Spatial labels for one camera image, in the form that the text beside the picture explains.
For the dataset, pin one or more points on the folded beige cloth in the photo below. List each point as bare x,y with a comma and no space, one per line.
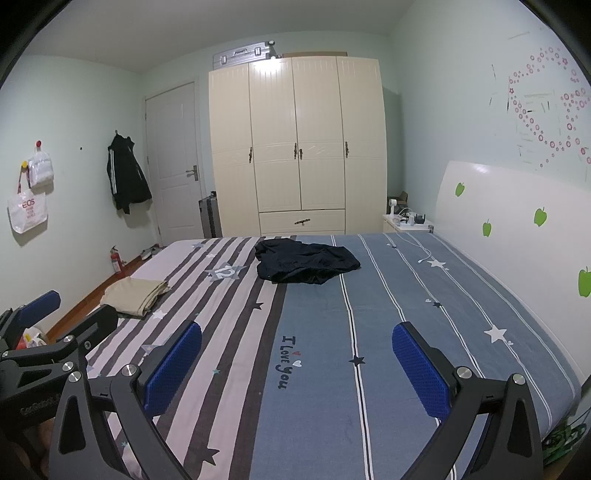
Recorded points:
134,295

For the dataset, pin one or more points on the pink flower wall stickers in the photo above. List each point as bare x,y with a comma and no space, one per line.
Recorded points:
531,122

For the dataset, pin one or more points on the red fire extinguisher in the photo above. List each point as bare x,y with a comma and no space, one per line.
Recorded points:
115,263

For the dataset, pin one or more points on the white plastic bag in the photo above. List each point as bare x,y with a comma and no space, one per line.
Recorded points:
40,168

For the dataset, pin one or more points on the dark grey suitcase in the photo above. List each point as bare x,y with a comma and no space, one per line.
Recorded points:
210,217

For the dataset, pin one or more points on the flat brown cardboard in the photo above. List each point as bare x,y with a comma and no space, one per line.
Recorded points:
314,54

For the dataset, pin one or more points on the black hanging jacket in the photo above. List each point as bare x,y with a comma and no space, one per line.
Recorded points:
127,180

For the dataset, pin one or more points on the green apple sticker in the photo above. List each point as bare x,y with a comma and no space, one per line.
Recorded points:
540,218
585,282
486,228
460,189

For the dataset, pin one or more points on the snack packet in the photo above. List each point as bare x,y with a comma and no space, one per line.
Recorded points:
31,339

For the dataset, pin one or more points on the black router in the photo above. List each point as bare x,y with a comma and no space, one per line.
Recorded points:
418,220

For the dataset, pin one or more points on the pair of shoes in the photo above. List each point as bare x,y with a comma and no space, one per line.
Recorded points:
151,252

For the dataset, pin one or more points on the cream wardrobe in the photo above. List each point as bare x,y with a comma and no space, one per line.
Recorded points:
295,115

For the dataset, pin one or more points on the white nightstand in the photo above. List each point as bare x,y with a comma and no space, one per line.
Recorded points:
397,226

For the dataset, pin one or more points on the white door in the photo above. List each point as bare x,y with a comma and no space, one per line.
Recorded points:
173,138

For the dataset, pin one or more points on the striped star bedsheet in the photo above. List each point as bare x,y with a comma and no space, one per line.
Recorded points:
323,332

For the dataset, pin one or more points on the silver suitcase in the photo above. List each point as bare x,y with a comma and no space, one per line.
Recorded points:
242,54

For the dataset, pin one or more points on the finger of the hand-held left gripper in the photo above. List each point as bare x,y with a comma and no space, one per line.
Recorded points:
41,301
99,321

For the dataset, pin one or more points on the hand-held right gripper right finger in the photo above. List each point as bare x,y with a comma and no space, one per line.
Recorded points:
420,374

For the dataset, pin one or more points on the brown cardboard box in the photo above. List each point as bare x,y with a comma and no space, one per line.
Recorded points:
400,199

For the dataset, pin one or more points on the white tote bag red print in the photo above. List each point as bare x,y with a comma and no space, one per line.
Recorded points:
27,212

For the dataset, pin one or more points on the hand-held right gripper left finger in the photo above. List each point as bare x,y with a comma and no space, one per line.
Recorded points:
173,367

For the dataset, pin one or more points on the small white fan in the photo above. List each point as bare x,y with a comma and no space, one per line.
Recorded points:
395,205

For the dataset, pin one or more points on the white headboard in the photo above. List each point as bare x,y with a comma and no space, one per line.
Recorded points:
517,258

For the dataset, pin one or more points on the dark navy garment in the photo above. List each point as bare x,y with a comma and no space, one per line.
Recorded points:
304,263

